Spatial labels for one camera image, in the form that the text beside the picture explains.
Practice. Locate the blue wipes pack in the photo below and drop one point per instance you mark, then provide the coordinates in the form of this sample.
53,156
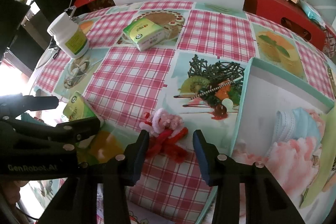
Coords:
311,12

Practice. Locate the green tissue pack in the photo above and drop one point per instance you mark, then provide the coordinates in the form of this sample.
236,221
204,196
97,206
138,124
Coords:
78,108
141,29

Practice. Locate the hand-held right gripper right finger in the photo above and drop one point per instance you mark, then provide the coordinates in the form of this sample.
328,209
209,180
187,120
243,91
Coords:
203,158

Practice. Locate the person's left hand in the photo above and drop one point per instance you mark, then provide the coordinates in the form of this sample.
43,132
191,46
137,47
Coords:
10,195

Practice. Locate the teal tray box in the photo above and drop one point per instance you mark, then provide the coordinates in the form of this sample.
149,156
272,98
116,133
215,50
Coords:
262,98

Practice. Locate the pink checked printed tablecloth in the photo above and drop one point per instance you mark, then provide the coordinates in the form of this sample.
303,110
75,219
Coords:
136,77

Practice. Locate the blue face mask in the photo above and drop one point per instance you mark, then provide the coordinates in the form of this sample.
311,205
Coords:
302,121

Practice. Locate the red patterned box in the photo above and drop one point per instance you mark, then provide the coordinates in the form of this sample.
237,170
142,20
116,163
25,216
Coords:
330,40

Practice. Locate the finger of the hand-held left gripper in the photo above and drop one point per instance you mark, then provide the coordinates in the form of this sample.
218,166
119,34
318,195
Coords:
34,103
78,125

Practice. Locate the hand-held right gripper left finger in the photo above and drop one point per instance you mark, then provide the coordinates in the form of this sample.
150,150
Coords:
140,155

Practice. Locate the pink fluffy towel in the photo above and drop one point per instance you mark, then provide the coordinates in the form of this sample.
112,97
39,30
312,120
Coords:
296,150

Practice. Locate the red carton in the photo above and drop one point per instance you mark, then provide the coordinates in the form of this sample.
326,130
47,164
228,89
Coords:
270,3

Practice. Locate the white pill bottle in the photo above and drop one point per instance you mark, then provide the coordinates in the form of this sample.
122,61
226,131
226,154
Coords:
71,40

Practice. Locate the light green cloth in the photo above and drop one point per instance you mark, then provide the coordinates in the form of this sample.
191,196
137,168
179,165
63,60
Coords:
328,148

